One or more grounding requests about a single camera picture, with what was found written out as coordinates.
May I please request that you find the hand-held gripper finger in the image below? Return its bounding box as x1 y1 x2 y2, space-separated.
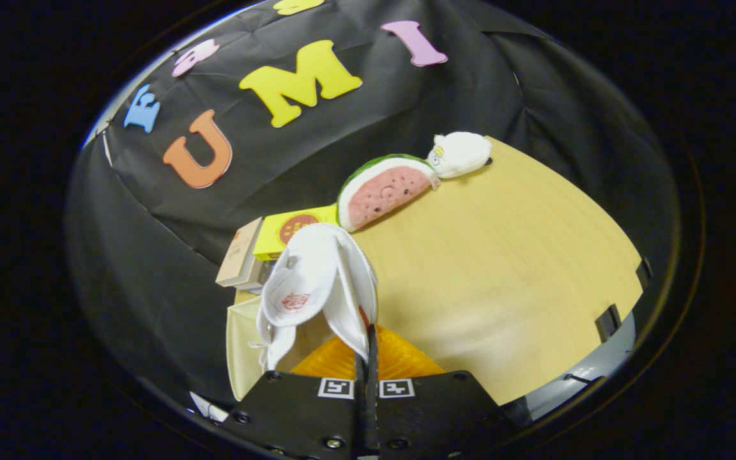
224 332 370 460
368 325 510 460

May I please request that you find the pale grey book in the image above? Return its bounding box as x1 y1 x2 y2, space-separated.
240 259 274 295

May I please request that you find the white canvas shoe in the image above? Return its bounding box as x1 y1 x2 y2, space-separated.
250 222 380 372

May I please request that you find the white plush toy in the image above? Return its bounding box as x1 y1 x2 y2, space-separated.
427 132 492 180

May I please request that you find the beige storage box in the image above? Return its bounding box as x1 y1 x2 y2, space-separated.
226 297 318 402

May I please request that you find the yellow book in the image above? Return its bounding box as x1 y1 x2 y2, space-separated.
253 204 340 261

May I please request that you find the watermelon slice plush toy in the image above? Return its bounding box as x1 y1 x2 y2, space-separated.
336 153 440 233

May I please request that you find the beige book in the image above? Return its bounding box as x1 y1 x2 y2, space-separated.
216 217 263 288

